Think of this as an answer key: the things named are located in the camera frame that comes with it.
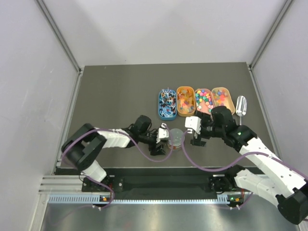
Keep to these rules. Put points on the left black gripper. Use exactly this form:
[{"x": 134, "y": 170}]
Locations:
[{"x": 156, "y": 145}]

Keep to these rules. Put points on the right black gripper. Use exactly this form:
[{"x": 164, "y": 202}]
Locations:
[{"x": 204, "y": 119}]

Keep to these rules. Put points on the clear plastic jar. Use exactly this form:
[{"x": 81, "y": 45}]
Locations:
[{"x": 175, "y": 147}]

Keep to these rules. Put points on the clear jar lid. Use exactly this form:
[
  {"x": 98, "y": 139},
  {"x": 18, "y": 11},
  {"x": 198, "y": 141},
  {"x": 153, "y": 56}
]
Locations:
[{"x": 176, "y": 134}]

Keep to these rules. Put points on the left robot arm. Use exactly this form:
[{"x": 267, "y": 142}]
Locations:
[{"x": 83, "y": 147}]

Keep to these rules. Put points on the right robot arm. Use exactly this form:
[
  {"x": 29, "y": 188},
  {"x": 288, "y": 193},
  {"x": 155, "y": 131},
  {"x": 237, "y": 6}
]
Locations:
[{"x": 258, "y": 169}]

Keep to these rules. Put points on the orange tray of candies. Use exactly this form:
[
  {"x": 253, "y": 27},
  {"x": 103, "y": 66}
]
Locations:
[{"x": 186, "y": 104}]

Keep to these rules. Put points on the pink tray of star candies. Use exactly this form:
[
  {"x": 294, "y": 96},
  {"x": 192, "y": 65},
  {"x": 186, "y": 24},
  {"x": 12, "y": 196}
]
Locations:
[{"x": 204, "y": 101}]

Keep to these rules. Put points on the blue tray of lollipops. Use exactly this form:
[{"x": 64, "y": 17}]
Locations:
[{"x": 167, "y": 104}]

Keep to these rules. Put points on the beige tray of gummies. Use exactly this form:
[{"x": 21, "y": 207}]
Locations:
[{"x": 222, "y": 97}]

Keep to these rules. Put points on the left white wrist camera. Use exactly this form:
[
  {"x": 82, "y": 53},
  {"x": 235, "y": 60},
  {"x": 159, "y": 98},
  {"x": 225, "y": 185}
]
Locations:
[{"x": 162, "y": 133}]

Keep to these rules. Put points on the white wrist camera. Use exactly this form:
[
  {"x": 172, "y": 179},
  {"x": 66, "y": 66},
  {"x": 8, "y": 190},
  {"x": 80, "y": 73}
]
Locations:
[
  {"x": 193, "y": 124},
  {"x": 162, "y": 133}
]

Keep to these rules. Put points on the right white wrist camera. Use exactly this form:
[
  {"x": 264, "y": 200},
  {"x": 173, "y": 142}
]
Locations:
[{"x": 193, "y": 124}]

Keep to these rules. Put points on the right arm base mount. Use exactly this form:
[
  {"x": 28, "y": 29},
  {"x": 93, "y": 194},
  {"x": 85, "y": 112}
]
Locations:
[{"x": 225, "y": 183}]

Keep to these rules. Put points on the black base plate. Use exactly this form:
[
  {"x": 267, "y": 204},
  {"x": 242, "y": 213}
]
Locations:
[{"x": 160, "y": 187}]

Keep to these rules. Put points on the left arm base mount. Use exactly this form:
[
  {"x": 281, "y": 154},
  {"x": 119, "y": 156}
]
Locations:
[{"x": 90, "y": 186}]

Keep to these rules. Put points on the slotted cable duct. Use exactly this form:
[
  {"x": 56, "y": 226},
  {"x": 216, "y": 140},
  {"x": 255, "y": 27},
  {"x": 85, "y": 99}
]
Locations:
[{"x": 222, "y": 199}]

